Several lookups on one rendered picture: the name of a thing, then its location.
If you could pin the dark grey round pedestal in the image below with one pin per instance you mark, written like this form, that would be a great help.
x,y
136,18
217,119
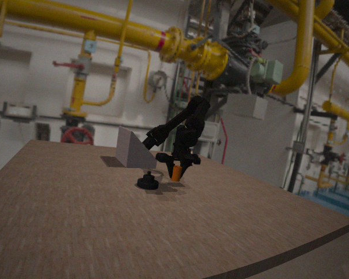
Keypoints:
x,y
147,182

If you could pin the orange cylinder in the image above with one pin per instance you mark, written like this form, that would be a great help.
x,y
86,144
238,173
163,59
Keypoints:
x,y
176,173

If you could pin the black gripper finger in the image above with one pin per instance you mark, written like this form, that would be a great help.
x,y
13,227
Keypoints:
x,y
184,168
170,168

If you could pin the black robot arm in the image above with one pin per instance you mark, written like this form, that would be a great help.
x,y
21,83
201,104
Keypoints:
x,y
194,114

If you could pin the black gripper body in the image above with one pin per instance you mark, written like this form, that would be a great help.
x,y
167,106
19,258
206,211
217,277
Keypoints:
x,y
164,158

